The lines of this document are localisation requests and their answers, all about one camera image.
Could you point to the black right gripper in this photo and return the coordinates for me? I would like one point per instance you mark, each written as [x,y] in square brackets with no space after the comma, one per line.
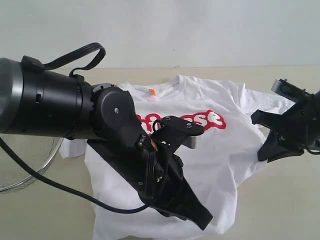
[293,132]

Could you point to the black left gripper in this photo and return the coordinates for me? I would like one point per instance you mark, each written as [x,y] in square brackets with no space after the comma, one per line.
[165,188]

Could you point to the white t-shirt red print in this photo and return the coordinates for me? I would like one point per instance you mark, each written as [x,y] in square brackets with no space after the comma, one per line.
[225,154]

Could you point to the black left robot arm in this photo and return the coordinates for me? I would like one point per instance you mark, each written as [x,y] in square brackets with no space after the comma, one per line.
[36,101]

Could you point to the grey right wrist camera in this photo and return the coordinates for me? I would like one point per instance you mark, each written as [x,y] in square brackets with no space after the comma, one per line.
[289,91]

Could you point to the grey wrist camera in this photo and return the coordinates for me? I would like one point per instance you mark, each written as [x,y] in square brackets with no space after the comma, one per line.
[289,91]
[176,131]

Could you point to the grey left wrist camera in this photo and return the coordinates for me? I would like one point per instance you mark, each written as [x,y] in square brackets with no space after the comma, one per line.
[176,131]

